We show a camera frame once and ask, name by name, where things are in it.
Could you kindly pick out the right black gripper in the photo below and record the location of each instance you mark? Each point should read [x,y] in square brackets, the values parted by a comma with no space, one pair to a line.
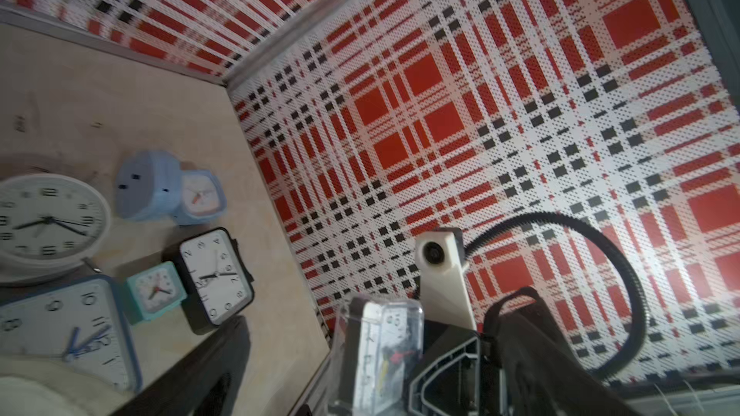
[519,365]

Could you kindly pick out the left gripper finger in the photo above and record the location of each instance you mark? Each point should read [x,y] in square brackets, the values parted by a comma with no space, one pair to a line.
[206,382]

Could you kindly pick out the black rectangular alarm clock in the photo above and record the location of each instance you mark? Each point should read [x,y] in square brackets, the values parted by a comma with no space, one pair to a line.
[216,280]

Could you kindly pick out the teal alarm clock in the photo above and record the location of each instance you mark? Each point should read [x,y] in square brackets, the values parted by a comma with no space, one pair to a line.
[150,294]

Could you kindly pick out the blue square alarm clock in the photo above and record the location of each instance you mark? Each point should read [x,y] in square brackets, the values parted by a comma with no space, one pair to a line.
[80,324]

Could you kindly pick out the small clear travel clock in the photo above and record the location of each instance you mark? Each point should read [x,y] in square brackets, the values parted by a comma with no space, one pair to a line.
[378,343]

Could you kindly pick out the cream canvas tote bag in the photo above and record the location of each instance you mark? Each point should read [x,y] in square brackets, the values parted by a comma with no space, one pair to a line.
[36,386]

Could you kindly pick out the light blue alarm clock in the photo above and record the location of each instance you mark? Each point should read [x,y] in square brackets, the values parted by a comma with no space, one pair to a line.
[148,186]

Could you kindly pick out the white round alarm clock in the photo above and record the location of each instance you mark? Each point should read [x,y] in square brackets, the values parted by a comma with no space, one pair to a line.
[51,225]

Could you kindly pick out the white blue oval clock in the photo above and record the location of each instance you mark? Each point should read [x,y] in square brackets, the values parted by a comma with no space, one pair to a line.
[202,198]

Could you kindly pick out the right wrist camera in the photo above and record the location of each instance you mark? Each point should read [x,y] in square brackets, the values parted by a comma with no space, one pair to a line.
[441,259]

